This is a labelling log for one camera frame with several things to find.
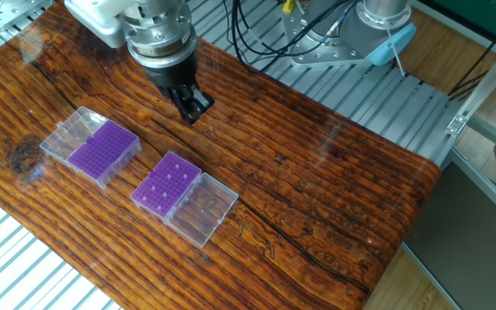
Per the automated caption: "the aluminium frame profile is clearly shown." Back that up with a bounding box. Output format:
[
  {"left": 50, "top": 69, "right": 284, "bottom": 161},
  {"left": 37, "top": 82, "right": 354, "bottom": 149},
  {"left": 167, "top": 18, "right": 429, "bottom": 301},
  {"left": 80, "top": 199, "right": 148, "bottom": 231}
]
[{"left": 444, "top": 43, "right": 496, "bottom": 143}]

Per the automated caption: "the glossy wood grain mat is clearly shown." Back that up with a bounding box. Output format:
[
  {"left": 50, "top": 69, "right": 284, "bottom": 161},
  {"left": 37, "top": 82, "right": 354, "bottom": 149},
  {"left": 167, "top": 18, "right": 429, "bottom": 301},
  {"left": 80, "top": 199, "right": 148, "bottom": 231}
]
[{"left": 0, "top": 0, "right": 443, "bottom": 310}]

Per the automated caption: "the light blue plastic piece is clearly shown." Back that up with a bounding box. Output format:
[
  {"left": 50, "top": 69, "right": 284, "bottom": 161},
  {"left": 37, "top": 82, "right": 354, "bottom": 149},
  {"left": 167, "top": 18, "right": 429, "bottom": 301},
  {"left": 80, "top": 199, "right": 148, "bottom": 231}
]
[{"left": 364, "top": 24, "right": 417, "bottom": 70}]

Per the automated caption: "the green board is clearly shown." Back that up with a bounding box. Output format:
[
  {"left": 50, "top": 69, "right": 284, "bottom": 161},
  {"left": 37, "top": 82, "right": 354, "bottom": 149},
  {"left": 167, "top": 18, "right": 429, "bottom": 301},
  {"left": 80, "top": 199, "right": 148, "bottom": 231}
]
[{"left": 407, "top": 0, "right": 496, "bottom": 48}]

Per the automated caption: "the thin white rod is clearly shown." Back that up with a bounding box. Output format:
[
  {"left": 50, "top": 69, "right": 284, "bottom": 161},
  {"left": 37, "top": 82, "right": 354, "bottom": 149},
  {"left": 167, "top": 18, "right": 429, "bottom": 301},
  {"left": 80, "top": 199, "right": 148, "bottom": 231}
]
[{"left": 384, "top": 34, "right": 404, "bottom": 80}]

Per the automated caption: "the silver corner bracket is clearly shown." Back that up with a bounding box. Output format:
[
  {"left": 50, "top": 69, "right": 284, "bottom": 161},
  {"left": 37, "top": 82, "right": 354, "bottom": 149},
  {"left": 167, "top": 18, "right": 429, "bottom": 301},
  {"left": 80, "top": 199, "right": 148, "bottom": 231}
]
[{"left": 446, "top": 112, "right": 468, "bottom": 139}]

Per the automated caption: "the silver robot mounting plate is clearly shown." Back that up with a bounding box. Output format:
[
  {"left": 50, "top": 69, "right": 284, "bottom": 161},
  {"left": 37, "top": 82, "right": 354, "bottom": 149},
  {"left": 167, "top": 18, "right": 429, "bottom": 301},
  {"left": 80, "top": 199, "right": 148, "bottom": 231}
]
[{"left": 278, "top": 0, "right": 378, "bottom": 68}]

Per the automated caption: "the black cable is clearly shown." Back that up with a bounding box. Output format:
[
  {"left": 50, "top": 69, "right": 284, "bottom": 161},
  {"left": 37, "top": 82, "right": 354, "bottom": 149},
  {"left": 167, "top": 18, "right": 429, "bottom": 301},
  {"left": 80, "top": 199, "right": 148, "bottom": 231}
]
[
  {"left": 225, "top": 0, "right": 352, "bottom": 68},
  {"left": 238, "top": 0, "right": 344, "bottom": 58}
]

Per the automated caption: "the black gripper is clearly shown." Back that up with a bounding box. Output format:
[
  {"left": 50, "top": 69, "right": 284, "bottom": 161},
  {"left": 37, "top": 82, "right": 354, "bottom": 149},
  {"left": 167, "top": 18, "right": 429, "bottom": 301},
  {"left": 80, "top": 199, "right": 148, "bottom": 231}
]
[{"left": 138, "top": 47, "right": 215, "bottom": 127}]

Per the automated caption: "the purple pipette tip holder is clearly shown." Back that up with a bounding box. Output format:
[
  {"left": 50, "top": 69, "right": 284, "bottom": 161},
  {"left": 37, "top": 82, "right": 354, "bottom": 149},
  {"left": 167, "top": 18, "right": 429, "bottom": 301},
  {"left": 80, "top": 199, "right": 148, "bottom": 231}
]
[
  {"left": 131, "top": 152, "right": 239, "bottom": 249},
  {"left": 40, "top": 107, "right": 142, "bottom": 189}
]

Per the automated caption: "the silver ribbed wrist flange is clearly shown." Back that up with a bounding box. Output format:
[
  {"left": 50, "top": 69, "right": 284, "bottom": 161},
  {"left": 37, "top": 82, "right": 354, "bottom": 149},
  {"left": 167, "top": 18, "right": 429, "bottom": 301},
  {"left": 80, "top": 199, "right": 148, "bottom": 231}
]
[{"left": 123, "top": 0, "right": 199, "bottom": 65}]

